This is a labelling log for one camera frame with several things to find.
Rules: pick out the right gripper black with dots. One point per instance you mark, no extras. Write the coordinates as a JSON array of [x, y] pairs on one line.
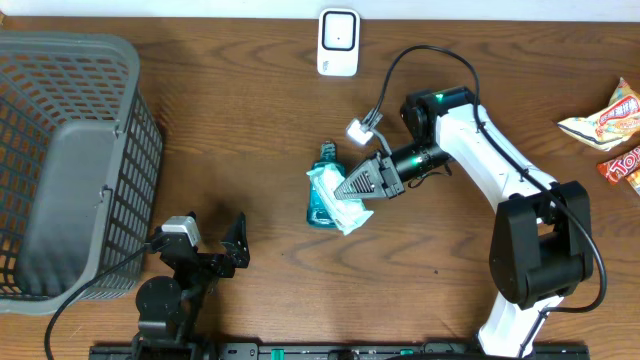
[[380, 188]]

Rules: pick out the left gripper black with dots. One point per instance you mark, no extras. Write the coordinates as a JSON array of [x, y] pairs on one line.
[[224, 268]]

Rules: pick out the mint green snack packet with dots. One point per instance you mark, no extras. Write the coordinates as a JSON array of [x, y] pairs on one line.
[[348, 215]]

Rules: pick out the blue Listerine mouthwash bottle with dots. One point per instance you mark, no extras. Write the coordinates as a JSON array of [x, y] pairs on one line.
[[325, 160]]

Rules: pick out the orange chocolate bar wrapper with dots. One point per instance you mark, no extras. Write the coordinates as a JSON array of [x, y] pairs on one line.
[[620, 167]]

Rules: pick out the yellow snack chip bag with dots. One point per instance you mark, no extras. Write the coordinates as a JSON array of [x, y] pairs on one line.
[[611, 126]]

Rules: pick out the small orange snack packet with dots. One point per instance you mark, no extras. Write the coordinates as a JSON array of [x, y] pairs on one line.
[[634, 180]]

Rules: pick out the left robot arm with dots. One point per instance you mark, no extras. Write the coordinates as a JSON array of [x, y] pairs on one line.
[[168, 306]]

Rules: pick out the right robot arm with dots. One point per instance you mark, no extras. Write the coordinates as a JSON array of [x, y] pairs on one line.
[[539, 252]]

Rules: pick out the white barcode scanner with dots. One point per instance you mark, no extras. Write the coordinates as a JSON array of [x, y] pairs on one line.
[[338, 42]]

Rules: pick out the grey plastic basket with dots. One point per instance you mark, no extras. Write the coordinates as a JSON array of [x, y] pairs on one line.
[[80, 159]]

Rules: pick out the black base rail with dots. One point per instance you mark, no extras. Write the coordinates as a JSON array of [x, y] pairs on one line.
[[253, 351]]

